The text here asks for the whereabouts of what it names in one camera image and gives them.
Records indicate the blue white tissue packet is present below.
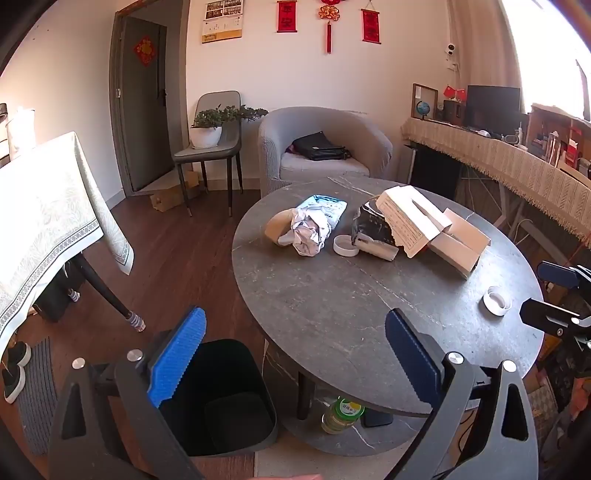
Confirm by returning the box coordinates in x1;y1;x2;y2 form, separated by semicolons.
295;194;348;241

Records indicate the red diamond door decoration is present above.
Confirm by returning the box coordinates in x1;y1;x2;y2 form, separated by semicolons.
133;36;157;68

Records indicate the brown paper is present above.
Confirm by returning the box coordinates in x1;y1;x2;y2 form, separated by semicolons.
265;208;301;246

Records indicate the potted plant white pot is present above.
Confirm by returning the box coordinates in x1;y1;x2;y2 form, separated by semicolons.
190;105;269;149

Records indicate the beige curtain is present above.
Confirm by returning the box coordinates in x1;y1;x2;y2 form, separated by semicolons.
450;0;522;116

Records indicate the red knot ornament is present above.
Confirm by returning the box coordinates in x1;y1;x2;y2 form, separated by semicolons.
318;0;341;55

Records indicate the black flat device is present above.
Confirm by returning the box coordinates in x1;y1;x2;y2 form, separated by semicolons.
361;408;394;428

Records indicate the black trash bin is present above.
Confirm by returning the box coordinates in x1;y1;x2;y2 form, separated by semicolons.
157;339;279;457

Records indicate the small white cardboard box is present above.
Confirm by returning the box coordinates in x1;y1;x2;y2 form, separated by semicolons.
429;208;491;280

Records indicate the grey dining chair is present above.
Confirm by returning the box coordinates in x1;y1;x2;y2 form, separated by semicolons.
172;90;245;217

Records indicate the grey ribbed floor mat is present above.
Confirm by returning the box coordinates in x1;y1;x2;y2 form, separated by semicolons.
16;337;58;455

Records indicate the large white cardboard box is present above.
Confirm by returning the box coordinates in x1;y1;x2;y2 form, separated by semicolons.
375;185;453;259

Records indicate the brown cardboard box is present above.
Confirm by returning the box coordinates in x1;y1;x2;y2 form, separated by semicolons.
150;172;200;212

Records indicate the black leather bag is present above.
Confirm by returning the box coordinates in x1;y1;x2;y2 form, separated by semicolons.
292;131;352;162

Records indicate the wooden framed board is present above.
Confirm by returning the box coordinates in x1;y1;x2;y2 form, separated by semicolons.
411;83;439;121

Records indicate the white paper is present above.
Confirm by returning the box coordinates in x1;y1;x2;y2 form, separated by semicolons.
277;208;334;258

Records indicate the black shoe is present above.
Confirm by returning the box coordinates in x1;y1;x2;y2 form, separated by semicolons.
2;342;33;370
2;364;27;404

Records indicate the black table leg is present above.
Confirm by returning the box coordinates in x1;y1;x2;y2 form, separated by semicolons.
71;253;146;332

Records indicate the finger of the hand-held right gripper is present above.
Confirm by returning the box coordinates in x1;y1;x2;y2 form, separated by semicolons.
519;298;591;337
537;261;591;291

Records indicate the white patterned tablecloth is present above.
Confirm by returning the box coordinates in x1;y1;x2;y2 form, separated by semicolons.
0;131;134;356

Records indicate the black silver foil bag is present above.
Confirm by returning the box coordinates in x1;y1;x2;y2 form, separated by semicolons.
351;200;400;261

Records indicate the grey door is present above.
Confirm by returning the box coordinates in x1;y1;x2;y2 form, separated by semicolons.
117;16;168;192

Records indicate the grey round coffee table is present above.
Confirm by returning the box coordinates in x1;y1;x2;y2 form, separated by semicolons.
232;174;546;457

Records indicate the black cabinet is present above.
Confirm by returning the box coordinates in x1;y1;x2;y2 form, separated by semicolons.
409;145;462;201

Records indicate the grey armchair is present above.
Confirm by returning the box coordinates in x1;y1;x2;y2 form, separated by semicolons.
257;107;394;199

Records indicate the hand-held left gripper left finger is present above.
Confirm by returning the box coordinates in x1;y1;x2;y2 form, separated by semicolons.
48;306;207;480

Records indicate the wooden desk organizer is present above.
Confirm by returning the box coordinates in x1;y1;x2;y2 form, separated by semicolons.
526;104;591;185

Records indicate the white tape roll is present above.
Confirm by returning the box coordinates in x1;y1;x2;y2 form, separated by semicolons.
333;234;360;257
483;286;512;317

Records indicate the wall calendar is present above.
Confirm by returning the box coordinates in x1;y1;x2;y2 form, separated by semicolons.
201;0;244;44

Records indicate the beige fringed desk cloth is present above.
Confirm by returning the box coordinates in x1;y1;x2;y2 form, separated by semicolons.
399;116;591;250

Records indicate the red hanging scroll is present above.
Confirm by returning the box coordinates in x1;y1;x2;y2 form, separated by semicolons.
276;0;298;34
360;8;383;45

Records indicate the black monitor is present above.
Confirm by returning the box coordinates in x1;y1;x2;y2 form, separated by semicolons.
465;85;522;134

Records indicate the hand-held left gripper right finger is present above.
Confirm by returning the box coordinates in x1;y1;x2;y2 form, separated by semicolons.
383;308;540;480

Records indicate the green label plastic bottle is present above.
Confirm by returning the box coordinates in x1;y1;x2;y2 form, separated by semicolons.
321;396;365;435

